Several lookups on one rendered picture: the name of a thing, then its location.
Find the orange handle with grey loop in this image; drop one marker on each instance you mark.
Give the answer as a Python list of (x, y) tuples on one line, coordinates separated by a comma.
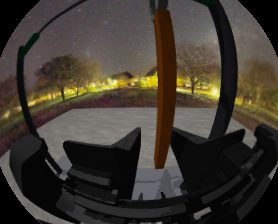
[(165, 51)]

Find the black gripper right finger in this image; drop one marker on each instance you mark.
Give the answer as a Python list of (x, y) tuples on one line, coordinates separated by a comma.
[(197, 155)]

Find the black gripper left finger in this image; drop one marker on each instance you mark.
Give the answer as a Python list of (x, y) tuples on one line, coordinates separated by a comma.
[(120, 159)]

